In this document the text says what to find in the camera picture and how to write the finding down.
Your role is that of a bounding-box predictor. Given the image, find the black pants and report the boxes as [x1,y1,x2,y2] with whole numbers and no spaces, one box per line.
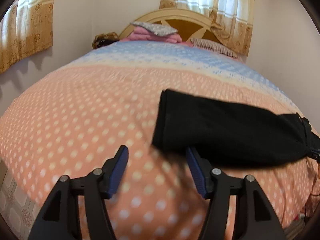
[152,89,307,169]

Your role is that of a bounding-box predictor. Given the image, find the peach blue polka-dot bedspread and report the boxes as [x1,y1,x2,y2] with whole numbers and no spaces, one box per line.
[0,40,318,240]

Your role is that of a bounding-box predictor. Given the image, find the striped pillow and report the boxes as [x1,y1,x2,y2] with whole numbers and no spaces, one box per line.
[190,38,239,59]

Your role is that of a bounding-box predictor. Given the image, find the beige curtain behind headboard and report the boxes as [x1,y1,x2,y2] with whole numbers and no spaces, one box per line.
[159,0,255,56]

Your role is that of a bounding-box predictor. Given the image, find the cream wooden headboard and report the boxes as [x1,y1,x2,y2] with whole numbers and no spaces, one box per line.
[119,8,219,44]

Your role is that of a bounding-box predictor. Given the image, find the brown patterned cloth bundle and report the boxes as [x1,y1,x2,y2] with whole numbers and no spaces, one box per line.
[92,32,120,50]

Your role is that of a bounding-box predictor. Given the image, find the beige curtain side window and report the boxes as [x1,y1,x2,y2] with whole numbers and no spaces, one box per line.
[1,0,54,73]

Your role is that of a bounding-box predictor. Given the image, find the grey patterned pillow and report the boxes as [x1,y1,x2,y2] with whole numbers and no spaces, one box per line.
[130,21,178,36]

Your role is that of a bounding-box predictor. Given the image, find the pink folded blanket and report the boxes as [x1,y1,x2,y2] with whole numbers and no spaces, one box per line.
[121,27,182,43]

